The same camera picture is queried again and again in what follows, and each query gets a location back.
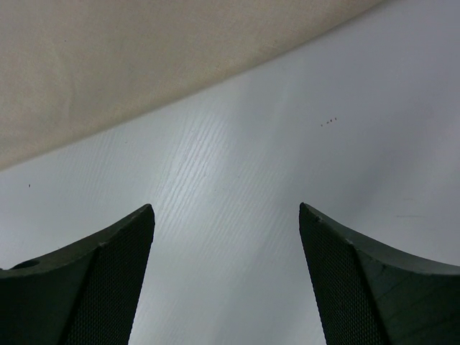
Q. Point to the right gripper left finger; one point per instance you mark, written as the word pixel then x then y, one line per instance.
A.
pixel 84 293

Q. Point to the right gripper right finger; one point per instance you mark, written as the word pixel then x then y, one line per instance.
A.
pixel 370 293

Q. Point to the beige cloth napkin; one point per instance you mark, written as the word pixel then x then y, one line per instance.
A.
pixel 73 68

